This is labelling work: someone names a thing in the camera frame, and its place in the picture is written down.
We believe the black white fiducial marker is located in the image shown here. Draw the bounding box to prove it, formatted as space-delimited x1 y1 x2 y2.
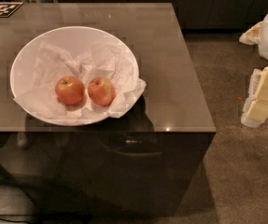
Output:
0 2 23 18

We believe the small orange floor scrap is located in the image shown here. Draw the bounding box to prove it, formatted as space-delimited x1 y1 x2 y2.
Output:
236 96 243 101

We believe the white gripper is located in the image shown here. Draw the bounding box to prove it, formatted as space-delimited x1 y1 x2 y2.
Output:
239 14 268 128

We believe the white crumpled paper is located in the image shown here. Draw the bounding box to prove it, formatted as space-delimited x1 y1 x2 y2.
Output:
13 43 146 125

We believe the red apple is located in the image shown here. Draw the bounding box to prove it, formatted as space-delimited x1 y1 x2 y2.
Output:
55 76 85 105
88 77 116 106

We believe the white bowl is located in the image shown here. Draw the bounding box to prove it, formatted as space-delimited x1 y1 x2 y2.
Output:
9 25 140 127

